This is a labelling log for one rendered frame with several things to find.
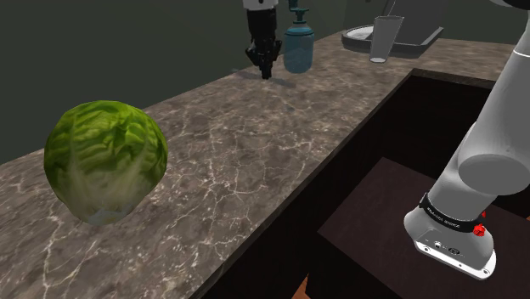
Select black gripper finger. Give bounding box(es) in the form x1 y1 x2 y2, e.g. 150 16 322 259
265 38 284 80
244 42 268 81

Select grey drinking glass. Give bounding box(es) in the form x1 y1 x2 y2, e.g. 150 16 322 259
369 14 405 65

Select blue soap dispenser bottle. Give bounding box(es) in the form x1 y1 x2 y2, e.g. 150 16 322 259
282 0 316 75

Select green lettuce head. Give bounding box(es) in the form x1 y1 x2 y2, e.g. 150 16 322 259
42 99 170 227

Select dark robot stand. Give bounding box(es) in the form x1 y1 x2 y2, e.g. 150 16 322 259
316 156 530 299

